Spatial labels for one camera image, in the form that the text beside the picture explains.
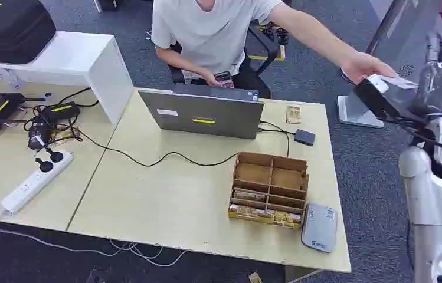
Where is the person's right hand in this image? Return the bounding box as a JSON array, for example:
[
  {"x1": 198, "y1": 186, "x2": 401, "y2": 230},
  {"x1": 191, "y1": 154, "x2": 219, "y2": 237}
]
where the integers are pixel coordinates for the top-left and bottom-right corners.
[{"x1": 198, "y1": 68, "x2": 222, "y2": 87}]

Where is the person's left hand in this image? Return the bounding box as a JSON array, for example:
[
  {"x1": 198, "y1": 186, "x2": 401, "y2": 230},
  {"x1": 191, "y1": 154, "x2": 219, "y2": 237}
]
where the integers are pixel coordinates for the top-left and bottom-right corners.
[{"x1": 339, "y1": 52, "x2": 398, "y2": 85}]

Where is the dark smartphone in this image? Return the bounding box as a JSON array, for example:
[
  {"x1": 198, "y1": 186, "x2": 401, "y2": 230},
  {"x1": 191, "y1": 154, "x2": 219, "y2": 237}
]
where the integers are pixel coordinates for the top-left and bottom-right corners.
[{"x1": 214, "y1": 71, "x2": 235, "y2": 90}]

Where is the white card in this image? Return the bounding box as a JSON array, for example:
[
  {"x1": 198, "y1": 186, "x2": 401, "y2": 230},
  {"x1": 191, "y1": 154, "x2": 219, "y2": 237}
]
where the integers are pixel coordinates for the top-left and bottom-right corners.
[{"x1": 366, "y1": 74, "x2": 420, "y2": 94}]

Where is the grey laptop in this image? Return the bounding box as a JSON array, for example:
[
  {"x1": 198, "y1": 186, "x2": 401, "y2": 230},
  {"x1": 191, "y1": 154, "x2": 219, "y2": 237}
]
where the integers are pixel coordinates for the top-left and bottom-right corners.
[{"x1": 138, "y1": 83, "x2": 266, "y2": 140}]

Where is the person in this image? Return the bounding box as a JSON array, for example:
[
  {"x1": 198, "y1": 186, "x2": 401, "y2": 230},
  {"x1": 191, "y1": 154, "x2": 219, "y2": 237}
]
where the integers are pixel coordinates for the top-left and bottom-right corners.
[{"x1": 150, "y1": 0, "x2": 398, "y2": 100}]

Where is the grey stand pole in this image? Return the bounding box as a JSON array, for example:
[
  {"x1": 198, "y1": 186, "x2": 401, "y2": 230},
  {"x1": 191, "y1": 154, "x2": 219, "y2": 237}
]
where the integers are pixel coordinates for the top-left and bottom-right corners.
[{"x1": 364, "y1": 0, "x2": 442, "y2": 79}]

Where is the white stand base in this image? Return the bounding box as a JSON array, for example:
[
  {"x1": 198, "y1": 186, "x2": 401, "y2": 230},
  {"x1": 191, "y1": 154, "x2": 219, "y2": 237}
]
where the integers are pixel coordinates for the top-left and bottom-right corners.
[{"x1": 336, "y1": 94, "x2": 385, "y2": 129}]

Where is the black office chair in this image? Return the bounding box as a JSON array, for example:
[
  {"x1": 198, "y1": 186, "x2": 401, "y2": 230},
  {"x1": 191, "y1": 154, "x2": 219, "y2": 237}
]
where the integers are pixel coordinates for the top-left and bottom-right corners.
[{"x1": 167, "y1": 24, "x2": 284, "y2": 100}]

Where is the yellow black wheeled cart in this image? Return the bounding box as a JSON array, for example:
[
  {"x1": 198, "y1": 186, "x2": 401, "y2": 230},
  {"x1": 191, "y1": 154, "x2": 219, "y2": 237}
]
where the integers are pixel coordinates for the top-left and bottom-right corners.
[{"x1": 248, "y1": 21, "x2": 290, "y2": 62}]

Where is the small black hub box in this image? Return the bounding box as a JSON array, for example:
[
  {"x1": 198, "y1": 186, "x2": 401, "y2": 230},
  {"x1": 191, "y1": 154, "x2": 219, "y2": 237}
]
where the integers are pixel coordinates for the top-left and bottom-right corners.
[{"x1": 293, "y1": 129, "x2": 317, "y2": 147}]

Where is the wooden compartment card box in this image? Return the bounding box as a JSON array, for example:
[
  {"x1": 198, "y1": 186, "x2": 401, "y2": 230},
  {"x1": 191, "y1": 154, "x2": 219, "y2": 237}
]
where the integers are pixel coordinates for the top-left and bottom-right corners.
[{"x1": 227, "y1": 151, "x2": 310, "y2": 231}]

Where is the pale card stack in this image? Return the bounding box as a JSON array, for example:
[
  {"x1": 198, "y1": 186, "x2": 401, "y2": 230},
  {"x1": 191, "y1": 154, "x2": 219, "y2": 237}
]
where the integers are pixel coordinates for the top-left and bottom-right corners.
[{"x1": 234, "y1": 190, "x2": 267, "y2": 203}]

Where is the white desk riser shelf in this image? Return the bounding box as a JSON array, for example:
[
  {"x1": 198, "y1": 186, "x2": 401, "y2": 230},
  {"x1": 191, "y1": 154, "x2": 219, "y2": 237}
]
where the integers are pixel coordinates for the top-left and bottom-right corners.
[{"x1": 0, "y1": 31, "x2": 135, "y2": 124}]

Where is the yellow card stack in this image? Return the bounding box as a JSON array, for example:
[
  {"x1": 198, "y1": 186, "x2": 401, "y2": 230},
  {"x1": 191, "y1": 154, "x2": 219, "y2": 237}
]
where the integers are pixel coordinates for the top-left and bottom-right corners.
[{"x1": 228, "y1": 204, "x2": 303, "y2": 230}]

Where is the black adapter with yellow label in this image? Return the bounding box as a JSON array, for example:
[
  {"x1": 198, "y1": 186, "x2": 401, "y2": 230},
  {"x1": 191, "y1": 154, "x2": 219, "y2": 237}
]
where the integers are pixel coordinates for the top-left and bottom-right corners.
[{"x1": 41, "y1": 101, "x2": 82, "y2": 123}]

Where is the grey flat card reader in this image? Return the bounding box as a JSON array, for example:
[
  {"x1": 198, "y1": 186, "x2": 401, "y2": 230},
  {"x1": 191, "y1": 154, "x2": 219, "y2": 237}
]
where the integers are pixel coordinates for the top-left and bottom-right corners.
[{"x1": 301, "y1": 202, "x2": 339, "y2": 254}]

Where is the black round plug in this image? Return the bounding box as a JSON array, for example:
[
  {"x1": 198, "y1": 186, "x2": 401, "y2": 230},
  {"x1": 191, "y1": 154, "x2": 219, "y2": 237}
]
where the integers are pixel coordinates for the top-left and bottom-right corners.
[
  {"x1": 44, "y1": 146, "x2": 65, "y2": 164},
  {"x1": 34, "y1": 157, "x2": 55, "y2": 173}
]

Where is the small black power adapter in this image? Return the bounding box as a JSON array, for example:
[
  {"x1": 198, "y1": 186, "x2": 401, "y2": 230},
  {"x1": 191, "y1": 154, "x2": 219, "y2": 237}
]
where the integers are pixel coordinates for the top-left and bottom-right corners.
[{"x1": 27, "y1": 121, "x2": 53, "y2": 152}]

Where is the white power strip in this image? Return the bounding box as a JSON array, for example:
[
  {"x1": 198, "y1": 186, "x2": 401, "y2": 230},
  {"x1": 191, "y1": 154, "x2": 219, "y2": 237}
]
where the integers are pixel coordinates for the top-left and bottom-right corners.
[{"x1": 0, "y1": 150, "x2": 76, "y2": 215}]

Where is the black hard case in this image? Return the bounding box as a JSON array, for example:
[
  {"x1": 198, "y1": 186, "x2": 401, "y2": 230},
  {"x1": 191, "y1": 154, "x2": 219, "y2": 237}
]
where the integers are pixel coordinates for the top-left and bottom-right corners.
[{"x1": 0, "y1": 0, "x2": 57, "y2": 65}]

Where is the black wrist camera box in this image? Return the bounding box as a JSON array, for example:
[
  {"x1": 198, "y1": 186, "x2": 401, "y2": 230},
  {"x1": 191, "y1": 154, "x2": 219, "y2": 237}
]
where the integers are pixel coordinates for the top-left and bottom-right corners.
[{"x1": 353, "y1": 79, "x2": 430, "y2": 127}]

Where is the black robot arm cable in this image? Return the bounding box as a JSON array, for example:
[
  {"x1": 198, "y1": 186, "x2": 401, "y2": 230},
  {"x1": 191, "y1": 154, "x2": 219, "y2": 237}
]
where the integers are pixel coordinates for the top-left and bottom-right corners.
[{"x1": 394, "y1": 117, "x2": 442, "y2": 157}]

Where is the short black hub cable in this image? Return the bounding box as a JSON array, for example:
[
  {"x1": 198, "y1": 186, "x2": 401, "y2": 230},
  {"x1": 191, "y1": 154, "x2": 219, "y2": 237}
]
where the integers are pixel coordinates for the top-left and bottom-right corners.
[{"x1": 258, "y1": 120, "x2": 296, "y2": 158}]

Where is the long black power cable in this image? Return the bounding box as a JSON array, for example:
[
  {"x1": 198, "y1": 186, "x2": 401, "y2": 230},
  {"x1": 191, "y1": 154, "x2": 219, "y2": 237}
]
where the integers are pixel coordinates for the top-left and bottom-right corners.
[{"x1": 73, "y1": 126, "x2": 241, "y2": 168}]

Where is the white power strip cable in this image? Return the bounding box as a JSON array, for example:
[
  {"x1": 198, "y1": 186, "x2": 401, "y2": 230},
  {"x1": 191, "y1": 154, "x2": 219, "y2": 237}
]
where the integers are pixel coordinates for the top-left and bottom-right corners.
[{"x1": 0, "y1": 210, "x2": 189, "y2": 269}]

